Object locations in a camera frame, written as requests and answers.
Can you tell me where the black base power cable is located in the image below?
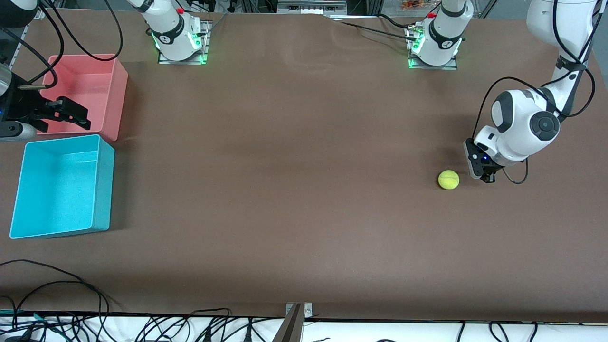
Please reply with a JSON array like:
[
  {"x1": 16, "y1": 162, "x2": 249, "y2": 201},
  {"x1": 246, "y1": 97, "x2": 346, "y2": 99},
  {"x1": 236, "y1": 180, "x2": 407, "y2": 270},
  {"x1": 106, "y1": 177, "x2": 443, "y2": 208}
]
[{"x1": 332, "y1": 18, "x2": 415, "y2": 41}]

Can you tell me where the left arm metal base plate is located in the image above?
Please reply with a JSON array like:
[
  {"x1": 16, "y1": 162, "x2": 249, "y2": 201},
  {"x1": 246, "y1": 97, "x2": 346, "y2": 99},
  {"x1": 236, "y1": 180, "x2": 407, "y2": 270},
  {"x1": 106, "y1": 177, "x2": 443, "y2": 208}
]
[{"x1": 407, "y1": 26, "x2": 458, "y2": 70}]

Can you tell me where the long black table cable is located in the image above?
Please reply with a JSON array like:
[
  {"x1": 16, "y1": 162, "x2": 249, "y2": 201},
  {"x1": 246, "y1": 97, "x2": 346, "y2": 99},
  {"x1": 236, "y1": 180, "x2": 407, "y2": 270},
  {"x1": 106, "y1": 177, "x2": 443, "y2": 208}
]
[{"x1": 0, "y1": 259, "x2": 111, "y2": 328}]

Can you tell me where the yellow-green tennis ball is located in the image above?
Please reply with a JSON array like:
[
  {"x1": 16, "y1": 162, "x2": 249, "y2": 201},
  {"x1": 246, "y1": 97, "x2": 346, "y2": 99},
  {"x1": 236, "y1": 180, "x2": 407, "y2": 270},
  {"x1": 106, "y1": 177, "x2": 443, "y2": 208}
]
[{"x1": 437, "y1": 170, "x2": 460, "y2": 190}]

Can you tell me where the grey camera mount pole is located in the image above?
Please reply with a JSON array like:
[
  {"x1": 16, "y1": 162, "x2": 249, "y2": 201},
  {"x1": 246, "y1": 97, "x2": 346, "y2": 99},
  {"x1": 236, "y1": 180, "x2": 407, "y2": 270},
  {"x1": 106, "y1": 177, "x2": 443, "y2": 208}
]
[{"x1": 273, "y1": 304, "x2": 304, "y2": 342}]

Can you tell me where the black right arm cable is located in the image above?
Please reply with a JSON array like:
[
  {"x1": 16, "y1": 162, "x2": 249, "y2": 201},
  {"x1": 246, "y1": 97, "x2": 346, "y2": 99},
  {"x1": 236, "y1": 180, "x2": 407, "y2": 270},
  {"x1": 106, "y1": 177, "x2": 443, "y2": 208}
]
[{"x1": 40, "y1": 0, "x2": 124, "y2": 62}]

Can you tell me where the looped black table cable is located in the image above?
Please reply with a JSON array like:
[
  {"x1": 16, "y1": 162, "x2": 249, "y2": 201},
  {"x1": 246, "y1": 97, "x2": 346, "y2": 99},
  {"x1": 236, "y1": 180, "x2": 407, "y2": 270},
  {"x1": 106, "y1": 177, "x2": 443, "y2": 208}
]
[{"x1": 12, "y1": 280, "x2": 95, "y2": 316}]

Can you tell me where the blue plastic bin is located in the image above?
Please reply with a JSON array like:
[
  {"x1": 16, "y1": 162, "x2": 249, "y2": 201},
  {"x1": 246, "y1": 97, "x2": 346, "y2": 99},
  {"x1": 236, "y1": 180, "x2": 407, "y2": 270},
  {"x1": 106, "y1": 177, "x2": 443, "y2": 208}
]
[{"x1": 9, "y1": 134, "x2": 115, "y2": 239}]

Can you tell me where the teal cable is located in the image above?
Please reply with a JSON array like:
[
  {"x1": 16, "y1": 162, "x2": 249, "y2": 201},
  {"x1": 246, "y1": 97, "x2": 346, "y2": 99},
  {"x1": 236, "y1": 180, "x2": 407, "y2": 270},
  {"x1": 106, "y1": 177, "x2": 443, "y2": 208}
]
[{"x1": 0, "y1": 310, "x2": 65, "y2": 335}]

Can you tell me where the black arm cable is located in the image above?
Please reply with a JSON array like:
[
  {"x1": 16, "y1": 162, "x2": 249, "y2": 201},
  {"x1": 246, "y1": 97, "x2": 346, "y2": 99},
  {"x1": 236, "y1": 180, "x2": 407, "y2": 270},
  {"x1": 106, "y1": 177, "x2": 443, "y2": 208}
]
[
  {"x1": 40, "y1": 0, "x2": 124, "y2": 62},
  {"x1": 473, "y1": 0, "x2": 597, "y2": 185}
]

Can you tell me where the pink plastic bin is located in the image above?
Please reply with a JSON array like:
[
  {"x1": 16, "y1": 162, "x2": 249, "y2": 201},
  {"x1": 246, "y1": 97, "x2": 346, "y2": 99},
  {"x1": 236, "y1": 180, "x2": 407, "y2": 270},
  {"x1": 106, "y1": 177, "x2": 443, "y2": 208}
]
[{"x1": 36, "y1": 54, "x2": 129, "y2": 142}]

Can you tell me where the small metal table bracket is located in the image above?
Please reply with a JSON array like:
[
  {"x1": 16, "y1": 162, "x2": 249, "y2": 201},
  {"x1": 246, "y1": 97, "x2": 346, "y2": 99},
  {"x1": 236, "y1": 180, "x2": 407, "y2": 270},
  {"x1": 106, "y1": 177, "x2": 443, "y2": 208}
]
[{"x1": 285, "y1": 302, "x2": 314, "y2": 320}]

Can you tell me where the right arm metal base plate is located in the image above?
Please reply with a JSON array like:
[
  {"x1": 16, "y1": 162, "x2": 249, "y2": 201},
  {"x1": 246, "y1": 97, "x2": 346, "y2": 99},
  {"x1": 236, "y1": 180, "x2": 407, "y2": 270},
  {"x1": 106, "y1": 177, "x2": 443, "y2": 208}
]
[{"x1": 157, "y1": 20, "x2": 212, "y2": 65}]

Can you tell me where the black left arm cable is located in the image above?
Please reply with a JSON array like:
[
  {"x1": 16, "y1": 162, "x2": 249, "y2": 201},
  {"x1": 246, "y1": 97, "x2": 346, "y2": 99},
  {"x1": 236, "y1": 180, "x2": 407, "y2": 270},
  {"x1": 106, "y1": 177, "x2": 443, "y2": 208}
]
[{"x1": 473, "y1": 0, "x2": 597, "y2": 185}]

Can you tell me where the grey metal device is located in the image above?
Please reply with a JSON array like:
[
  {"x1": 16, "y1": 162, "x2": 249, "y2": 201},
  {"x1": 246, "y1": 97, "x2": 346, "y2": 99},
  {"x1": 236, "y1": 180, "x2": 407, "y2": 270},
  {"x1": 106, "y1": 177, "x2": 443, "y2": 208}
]
[{"x1": 277, "y1": 0, "x2": 348, "y2": 15}]

